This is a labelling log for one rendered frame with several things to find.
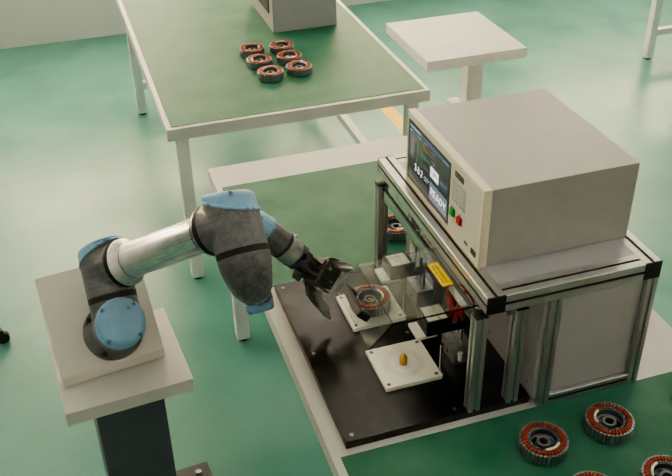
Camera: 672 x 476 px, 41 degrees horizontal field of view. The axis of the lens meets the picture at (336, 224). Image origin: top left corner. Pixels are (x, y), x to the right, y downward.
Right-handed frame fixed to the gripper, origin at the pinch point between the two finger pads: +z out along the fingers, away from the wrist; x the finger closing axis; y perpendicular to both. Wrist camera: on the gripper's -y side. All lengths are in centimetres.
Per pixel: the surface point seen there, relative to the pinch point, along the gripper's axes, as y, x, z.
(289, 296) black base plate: -17.4, -6.3, -4.5
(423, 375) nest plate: 27.3, -9.1, 15.2
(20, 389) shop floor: -137, -75, -14
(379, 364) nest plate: 18.5, -12.1, 8.4
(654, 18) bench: -193, 306, 203
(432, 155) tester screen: 28.5, 34.7, -17.1
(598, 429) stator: 62, -1, 39
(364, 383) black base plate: 20.3, -18.5, 6.2
